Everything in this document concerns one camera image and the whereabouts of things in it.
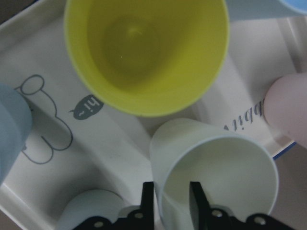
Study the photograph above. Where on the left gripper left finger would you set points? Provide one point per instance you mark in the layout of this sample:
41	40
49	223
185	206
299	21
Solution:
147	206

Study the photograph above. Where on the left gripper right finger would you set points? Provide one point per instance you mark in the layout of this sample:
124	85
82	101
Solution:
200	209

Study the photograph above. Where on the pale green white cup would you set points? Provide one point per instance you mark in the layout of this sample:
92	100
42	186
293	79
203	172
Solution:
234	171

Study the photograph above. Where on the grey plastic cup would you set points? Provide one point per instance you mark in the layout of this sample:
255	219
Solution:
92	203

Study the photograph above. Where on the pink plastic cup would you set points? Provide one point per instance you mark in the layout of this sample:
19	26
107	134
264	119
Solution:
285	106

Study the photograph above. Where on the yellow plastic cup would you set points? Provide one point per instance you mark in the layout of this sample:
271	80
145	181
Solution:
147	57

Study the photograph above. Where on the light blue cup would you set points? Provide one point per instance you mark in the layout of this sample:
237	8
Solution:
15	127

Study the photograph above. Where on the blue plastic cup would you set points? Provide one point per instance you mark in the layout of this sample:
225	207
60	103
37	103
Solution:
265	9

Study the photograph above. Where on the cream plastic tray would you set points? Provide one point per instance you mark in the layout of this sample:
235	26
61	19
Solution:
77	143

